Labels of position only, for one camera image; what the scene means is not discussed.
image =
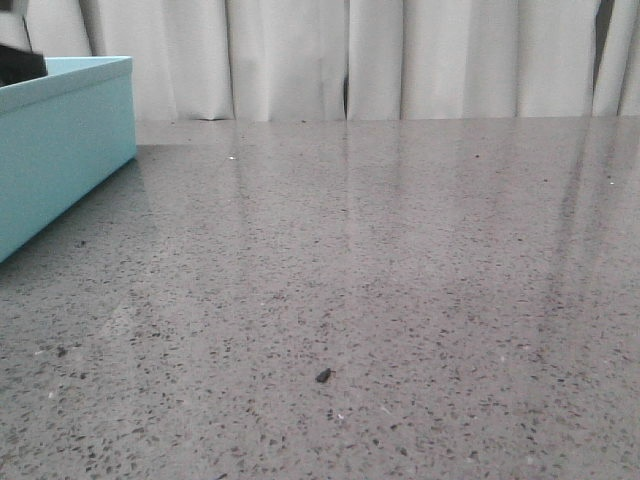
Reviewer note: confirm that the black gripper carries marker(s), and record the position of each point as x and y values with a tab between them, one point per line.
17	65

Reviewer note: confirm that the white pleated curtain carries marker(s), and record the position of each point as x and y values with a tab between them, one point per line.
356	60

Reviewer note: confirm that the small black debris piece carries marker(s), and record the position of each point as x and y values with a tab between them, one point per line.
324	375

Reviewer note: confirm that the light blue storage box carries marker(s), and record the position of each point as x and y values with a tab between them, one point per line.
62	135

